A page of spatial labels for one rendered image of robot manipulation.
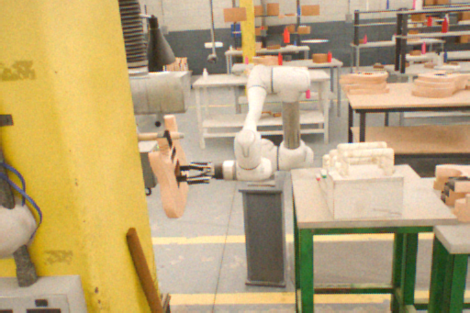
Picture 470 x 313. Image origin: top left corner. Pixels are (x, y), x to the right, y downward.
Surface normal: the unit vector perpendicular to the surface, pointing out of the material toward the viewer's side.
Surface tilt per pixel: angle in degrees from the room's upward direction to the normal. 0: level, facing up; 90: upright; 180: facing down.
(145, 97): 90
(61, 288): 0
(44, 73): 90
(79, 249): 90
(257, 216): 90
